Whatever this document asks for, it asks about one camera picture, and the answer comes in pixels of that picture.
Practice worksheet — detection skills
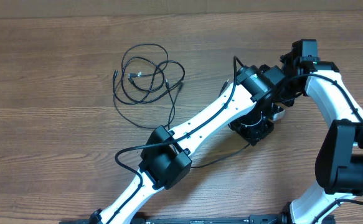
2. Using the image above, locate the black cable bundle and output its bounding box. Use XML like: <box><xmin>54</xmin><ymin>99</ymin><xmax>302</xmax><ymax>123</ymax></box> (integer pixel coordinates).
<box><xmin>112</xmin><ymin>43</ymin><xmax>251</xmax><ymax>169</ymax></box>

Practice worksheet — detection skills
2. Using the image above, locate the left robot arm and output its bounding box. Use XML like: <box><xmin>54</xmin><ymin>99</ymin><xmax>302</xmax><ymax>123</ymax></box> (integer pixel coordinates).
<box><xmin>89</xmin><ymin>66</ymin><xmax>285</xmax><ymax>223</ymax></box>

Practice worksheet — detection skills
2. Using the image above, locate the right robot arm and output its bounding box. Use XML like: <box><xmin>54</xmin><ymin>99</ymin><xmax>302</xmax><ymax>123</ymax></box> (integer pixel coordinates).
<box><xmin>274</xmin><ymin>39</ymin><xmax>363</xmax><ymax>223</ymax></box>

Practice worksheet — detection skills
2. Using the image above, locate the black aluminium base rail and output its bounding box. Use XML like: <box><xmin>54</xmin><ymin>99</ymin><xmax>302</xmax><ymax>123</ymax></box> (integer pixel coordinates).
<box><xmin>59</xmin><ymin>213</ymin><xmax>336</xmax><ymax>224</ymax></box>

